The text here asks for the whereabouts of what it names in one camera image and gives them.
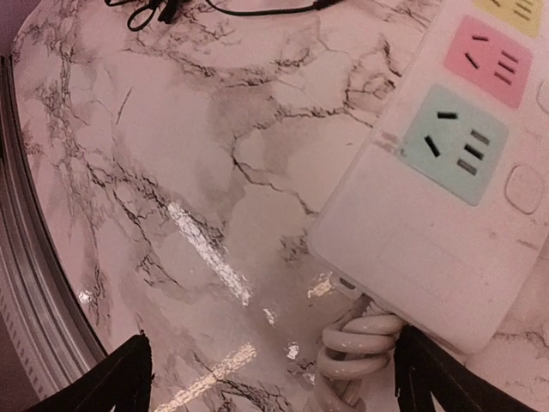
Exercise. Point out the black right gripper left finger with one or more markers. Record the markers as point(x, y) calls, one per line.
point(120, 382)

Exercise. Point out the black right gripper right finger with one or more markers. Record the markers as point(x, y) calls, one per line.
point(426, 374)

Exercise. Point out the long white power strip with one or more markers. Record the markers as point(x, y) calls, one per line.
point(443, 213)

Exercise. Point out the black power adapter with cable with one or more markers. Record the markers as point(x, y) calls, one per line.
point(142, 16)

